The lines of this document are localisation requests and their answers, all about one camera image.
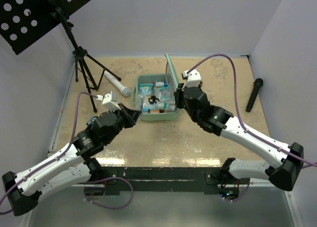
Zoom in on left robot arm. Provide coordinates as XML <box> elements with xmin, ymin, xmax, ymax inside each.
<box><xmin>2</xmin><ymin>103</ymin><xmax>142</xmax><ymax>216</ymax></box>

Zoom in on black base frame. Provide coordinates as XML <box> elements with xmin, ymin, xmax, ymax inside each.
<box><xmin>88</xmin><ymin>167</ymin><xmax>238</xmax><ymax>195</ymax></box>

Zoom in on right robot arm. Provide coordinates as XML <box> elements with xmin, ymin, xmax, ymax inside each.
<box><xmin>174</xmin><ymin>83</ymin><xmax>304</xmax><ymax>191</ymax></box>

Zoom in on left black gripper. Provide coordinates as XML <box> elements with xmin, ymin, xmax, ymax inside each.
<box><xmin>105</xmin><ymin>103</ymin><xmax>141</xmax><ymax>144</ymax></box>

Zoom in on teal cotton swab bag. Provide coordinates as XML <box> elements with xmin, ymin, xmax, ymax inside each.
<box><xmin>158</xmin><ymin>88</ymin><xmax>174</xmax><ymax>101</ymax></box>

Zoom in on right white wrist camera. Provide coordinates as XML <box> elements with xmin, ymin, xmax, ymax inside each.
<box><xmin>182</xmin><ymin>69</ymin><xmax>202</xmax><ymax>91</ymax></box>

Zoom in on blue owl toy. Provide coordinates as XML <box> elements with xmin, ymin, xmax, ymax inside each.
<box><xmin>86</xmin><ymin>116</ymin><xmax>98</xmax><ymax>125</ymax></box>

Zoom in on brown medicine bottle orange cap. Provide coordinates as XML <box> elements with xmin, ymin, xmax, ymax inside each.
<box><xmin>148</xmin><ymin>109</ymin><xmax>167</xmax><ymax>114</ymax></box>

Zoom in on blue plaster packet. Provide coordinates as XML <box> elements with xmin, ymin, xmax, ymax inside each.
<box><xmin>138</xmin><ymin>83</ymin><xmax>153</xmax><ymax>96</ymax></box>

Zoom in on black microphone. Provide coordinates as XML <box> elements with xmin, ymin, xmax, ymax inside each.
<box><xmin>246</xmin><ymin>78</ymin><xmax>264</xmax><ymax>112</ymax></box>

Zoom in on clear bottle green label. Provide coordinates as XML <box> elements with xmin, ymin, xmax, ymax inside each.
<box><xmin>156</xmin><ymin>102</ymin><xmax>176</xmax><ymax>112</ymax></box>

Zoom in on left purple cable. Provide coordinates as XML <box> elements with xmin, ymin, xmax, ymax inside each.
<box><xmin>0</xmin><ymin>92</ymin><xmax>136</xmax><ymax>215</ymax></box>

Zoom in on black perforated music stand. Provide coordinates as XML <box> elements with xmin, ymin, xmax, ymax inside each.
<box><xmin>0</xmin><ymin>0</ymin><xmax>122</xmax><ymax>114</ymax></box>

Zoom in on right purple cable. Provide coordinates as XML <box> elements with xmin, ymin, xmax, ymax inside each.
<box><xmin>187</xmin><ymin>54</ymin><xmax>317</xmax><ymax>203</ymax></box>

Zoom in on white microphone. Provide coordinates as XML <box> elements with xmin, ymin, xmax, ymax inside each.
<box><xmin>104</xmin><ymin>71</ymin><xmax>131</xmax><ymax>97</ymax></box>

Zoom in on purple cable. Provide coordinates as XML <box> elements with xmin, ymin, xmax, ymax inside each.
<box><xmin>187</xmin><ymin>54</ymin><xmax>317</xmax><ymax>203</ymax></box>
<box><xmin>0</xmin><ymin>92</ymin><xmax>136</xmax><ymax>215</ymax></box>

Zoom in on black handled scissors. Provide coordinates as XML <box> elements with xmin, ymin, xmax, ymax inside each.
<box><xmin>148</xmin><ymin>95</ymin><xmax>159</xmax><ymax>105</ymax></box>

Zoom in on mint green medicine case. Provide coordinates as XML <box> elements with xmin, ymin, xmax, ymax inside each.
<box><xmin>133</xmin><ymin>54</ymin><xmax>179</xmax><ymax>121</ymax></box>

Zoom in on small clear plaster bag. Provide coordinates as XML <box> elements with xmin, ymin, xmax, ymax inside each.
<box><xmin>134</xmin><ymin>95</ymin><xmax>148</xmax><ymax>120</ymax></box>

